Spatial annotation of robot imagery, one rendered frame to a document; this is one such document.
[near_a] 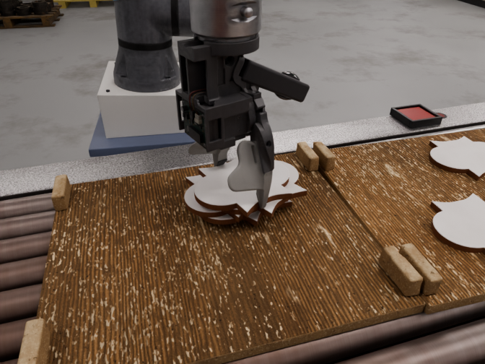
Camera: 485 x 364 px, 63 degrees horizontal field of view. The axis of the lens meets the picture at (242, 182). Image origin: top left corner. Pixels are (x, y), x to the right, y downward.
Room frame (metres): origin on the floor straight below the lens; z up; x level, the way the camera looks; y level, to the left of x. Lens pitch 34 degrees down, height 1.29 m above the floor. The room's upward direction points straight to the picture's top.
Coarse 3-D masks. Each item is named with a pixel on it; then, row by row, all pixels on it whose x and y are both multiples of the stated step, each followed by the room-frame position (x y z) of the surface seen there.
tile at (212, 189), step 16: (208, 176) 0.47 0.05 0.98; (224, 176) 0.47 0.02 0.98; (272, 176) 0.47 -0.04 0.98; (288, 176) 0.47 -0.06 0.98; (208, 192) 0.43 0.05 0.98; (224, 192) 0.43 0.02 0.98; (240, 192) 0.43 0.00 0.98; (272, 192) 0.43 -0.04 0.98; (288, 192) 0.43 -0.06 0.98; (208, 208) 0.41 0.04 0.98; (224, 208) 0.40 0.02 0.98; (240, 208) 0.40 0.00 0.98
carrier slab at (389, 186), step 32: (352, 160) 0.59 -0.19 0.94; (384, 160) 0.59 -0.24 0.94; (416, 160) 0.59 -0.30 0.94; (352, 192) 0.50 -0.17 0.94; (384, 192) 0.50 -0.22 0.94; (416, 192) 0.50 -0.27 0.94; (448, 192) 0.50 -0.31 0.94; (480, 192) 0.50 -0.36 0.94; (384, 224) 0.42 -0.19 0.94; (416, 224) 0.42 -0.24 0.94; (448, 256) 0.36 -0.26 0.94; (480, 256) 0.36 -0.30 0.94; (448, 288) 0.31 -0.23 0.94; (480, 288) 0.31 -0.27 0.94
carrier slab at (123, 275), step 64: (128, 192) 0.50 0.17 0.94; (320, 192) 0.50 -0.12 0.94; (64, 256) 0.36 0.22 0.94; (128, 256) 0.36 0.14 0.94; (192, 256) 0.36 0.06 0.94; (256, 256) 0.36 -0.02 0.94; (320, 256) 0.36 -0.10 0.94; (64, 320) 0.27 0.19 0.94; (128, 320) 0.27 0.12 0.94; (192, 320) 0.27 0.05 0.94; (256, 320) 0.27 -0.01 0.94; (320, 320) 0.27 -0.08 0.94; (384, 320) 0.27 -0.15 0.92
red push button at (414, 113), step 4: (408, 108) 0.83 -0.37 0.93; (412, 108) 0.83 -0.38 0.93; (416, 108) 0.83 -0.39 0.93; (420, 108) 0.83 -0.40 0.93; (404, 112) 0.81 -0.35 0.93; (408, 112) 0.81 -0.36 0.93; (412, 112) 0.81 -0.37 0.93; (416, 112) 0.81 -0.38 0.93; (420, 112) 0.81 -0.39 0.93; (424, 112) 0.81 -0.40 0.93; (408, 116) 0.78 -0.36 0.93; (412, 116) 0.78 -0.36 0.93; (416, 116) 0.78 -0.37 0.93; (420, 116) 0.78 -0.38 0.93; (424, 116) 0.78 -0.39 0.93; (428, 116) 0.78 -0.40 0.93; (432, 116) 0.78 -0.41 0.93
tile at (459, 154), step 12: (432, 144) 0.64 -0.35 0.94; (444, 144) 0.63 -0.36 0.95; (456, 144) 0.63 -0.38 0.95; (468, 144) 0.63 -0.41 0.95; (480, 144) 0.63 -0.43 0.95; (432, 156) 0.59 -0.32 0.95; (444, 156) 0.59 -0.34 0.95; (456, 156) 0.59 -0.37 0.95; (468, 156) 0.59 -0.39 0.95; (480, 156) 0.59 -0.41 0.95; (444, 168) 0.56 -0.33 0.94; (456, 168) 0.55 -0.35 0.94; (468, 168) 0.55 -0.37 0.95; (480, 168) 0.55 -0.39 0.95
